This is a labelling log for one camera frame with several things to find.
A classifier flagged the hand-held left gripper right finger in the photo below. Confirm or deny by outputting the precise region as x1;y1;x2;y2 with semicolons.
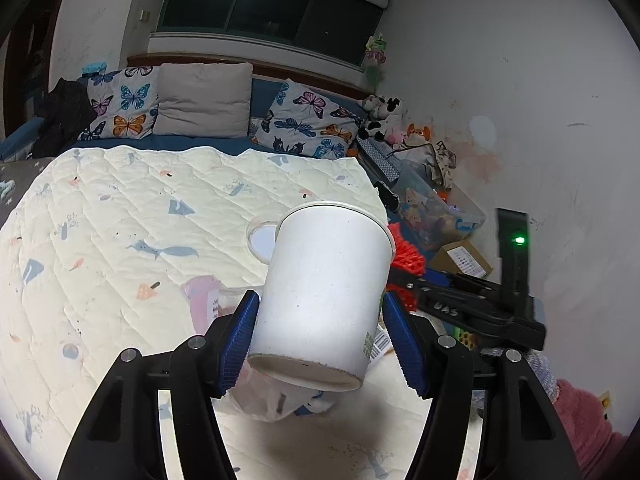
382;291;583;480

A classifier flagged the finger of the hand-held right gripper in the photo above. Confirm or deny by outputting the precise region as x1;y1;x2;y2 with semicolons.
390;266;505;295
387;282;506;328

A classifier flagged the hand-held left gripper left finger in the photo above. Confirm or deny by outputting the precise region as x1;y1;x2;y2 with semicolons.
56;290;261;480

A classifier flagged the pink packet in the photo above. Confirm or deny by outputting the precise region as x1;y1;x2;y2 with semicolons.
181;276;251;333

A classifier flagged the white plastic bag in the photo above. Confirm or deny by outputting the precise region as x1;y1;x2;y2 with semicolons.
215;355;336;421

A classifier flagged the white paper cup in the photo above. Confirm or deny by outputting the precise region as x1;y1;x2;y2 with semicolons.
246;200;397;392

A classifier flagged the person's right forearm pink sleeve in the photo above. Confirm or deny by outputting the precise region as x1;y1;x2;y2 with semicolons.
551;379;627;480

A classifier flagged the person's right hand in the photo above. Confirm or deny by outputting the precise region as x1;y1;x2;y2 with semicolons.
521;349;559;402

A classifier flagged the brown cardboard box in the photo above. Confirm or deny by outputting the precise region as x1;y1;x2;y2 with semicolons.
430;240;493;281

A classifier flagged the red mesh basket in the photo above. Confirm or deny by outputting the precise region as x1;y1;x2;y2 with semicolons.
387;222;426;311

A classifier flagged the clear plastic storage box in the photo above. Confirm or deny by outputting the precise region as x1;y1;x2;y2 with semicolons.
380;160;486;251

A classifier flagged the clear plastic lid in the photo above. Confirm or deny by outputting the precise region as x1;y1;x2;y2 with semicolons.
246;219;281;263

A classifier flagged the black device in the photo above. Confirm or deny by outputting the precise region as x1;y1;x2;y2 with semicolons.
375;182;401;211

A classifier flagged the patterned cloth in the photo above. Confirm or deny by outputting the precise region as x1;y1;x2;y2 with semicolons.
400;142;458;188

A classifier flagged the white printed quilt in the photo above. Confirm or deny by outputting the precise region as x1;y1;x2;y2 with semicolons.
0;145;483;480

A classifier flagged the black and white cow plush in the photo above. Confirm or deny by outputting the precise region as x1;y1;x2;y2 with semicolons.
357;95;403;141

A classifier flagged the butterfly print pillow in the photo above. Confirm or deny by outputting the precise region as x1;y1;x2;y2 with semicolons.
252;80;363;160
77;65;161;142

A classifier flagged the flower ornament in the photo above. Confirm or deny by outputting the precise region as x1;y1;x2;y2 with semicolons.
362;32;388;86

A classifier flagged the beige pillow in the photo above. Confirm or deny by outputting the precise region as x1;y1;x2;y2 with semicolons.
152;62;253;138

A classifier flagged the grey patterned blanket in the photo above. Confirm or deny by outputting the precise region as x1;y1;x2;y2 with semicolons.
0;157;56;226

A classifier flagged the black cloth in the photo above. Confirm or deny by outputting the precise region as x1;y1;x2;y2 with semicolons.
32;77;98;158

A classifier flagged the dark window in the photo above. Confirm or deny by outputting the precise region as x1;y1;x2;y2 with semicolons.
157;0;403;66

